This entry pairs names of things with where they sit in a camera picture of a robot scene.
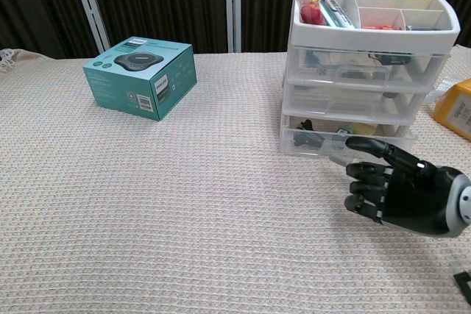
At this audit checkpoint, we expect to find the black staple remover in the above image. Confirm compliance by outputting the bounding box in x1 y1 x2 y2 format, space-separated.
292 132 325 148

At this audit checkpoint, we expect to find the white plastic drawer organizer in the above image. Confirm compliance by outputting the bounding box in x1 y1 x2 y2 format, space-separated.
280 0 461 155

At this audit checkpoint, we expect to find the clear bottom drawer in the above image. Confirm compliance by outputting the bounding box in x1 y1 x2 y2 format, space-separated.
278 114 419 164

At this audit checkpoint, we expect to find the yellow sponge block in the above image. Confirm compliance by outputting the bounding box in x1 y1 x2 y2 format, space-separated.
345 122 378 137

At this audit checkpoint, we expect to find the black oblong gadget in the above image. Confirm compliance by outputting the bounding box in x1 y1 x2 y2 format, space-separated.
369 52 413 65

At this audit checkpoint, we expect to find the clear top drawer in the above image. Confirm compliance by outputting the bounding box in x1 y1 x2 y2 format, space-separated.
286 45 450 89

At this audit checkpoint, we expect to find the yellow corgi tissue box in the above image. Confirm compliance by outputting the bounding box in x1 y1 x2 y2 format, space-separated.
433 79 471 138

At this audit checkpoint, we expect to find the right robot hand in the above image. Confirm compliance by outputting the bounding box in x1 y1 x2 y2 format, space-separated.
344 136 471 238

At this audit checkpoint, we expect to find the red packaged snack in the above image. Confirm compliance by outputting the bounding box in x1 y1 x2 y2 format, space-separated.
300 0 325 25

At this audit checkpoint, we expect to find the green pen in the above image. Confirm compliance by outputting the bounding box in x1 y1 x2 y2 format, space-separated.
319 0 338 27

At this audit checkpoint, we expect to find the clear middle drawer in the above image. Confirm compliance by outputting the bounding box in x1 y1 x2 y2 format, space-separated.
283 82 433 120

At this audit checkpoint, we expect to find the beige woven tablecloth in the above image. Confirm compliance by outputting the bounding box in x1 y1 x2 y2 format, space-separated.
0 49 471 314

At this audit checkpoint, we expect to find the teal Philips speaker box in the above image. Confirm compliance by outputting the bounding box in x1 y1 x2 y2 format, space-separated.
82 36 198 122

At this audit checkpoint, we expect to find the clear drawer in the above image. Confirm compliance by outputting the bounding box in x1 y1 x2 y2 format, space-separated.
283 82 433 120
278 114 419 164
286 45 450 89

